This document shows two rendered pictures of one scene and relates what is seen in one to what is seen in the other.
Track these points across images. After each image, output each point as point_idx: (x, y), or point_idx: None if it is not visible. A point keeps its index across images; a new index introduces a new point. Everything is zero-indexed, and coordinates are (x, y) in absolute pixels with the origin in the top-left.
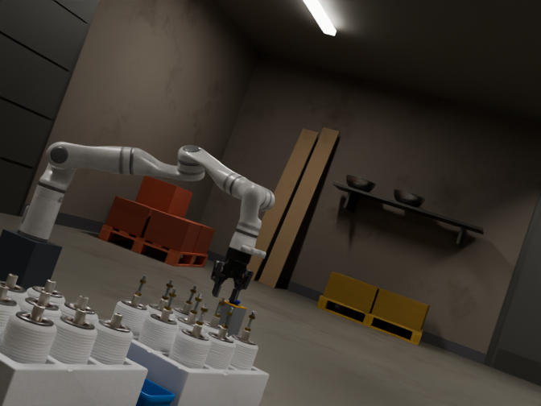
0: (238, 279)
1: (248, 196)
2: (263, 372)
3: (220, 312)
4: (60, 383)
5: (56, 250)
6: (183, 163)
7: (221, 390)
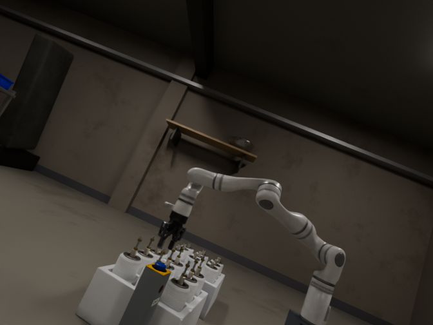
0: (166, 230)
1: None
2: (102, 267)
3: (159, 258)
4: None
5: (296, 324)
6: None
7: None
